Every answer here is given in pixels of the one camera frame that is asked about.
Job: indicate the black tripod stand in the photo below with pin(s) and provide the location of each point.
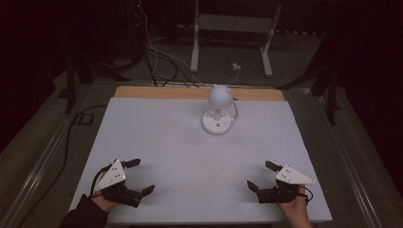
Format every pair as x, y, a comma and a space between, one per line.
326, 85
82, 69

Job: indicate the person's left hand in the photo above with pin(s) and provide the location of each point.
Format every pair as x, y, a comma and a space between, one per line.
106, 204

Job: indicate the white desk lamp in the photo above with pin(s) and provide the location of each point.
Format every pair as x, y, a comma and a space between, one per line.
218, 104

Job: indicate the wooden table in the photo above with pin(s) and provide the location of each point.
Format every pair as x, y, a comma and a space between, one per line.
158, 92

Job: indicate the white metal stand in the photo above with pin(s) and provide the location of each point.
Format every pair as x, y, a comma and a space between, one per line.
233, 23

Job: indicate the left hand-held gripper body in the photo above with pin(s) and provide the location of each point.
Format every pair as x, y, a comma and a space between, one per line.
111, 177

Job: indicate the black square floor plate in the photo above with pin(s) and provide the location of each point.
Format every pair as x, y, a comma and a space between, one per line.
85, 119

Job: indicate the white table mat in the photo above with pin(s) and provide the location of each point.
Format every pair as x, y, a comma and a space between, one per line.
190, 158

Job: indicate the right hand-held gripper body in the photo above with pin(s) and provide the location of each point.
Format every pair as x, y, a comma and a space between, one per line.
290, 175

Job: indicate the white plug adapter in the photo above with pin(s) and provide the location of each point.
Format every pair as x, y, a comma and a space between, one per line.
236, 66

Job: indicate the person's right hand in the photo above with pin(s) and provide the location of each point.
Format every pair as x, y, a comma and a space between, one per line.
296, 212

